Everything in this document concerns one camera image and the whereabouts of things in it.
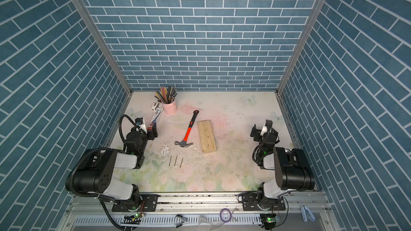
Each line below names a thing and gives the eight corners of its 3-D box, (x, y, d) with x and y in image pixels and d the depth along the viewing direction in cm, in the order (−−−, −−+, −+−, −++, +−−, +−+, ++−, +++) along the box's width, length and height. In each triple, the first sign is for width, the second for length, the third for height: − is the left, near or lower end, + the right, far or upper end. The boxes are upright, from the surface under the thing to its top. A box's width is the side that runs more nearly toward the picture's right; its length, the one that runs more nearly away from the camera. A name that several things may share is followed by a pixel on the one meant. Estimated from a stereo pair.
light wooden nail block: (202, 154, 91) (202, 151, 88) (197, 124, 104) (197, 121, 101) (217, 151, 92) (217, 148, 89) (210, 122, 105) (210, 119, 103)
